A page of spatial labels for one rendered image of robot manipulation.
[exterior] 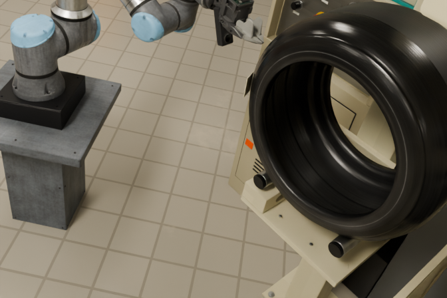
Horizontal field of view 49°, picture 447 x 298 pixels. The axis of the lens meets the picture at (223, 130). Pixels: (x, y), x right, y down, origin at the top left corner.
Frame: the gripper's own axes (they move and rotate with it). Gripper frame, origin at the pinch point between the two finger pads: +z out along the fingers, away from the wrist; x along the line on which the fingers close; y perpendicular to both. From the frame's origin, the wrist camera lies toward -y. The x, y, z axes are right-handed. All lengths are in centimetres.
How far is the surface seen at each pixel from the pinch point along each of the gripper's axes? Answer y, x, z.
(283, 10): -24, 56, -33
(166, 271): -123, -7, 0
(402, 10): 26.6, 8.4, 27.8
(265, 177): -26.8, -9.4, 24.5
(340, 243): -23, -9, 51
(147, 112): -134, 49, -94
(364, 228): -11, -11, 54
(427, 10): 49, -36, 47
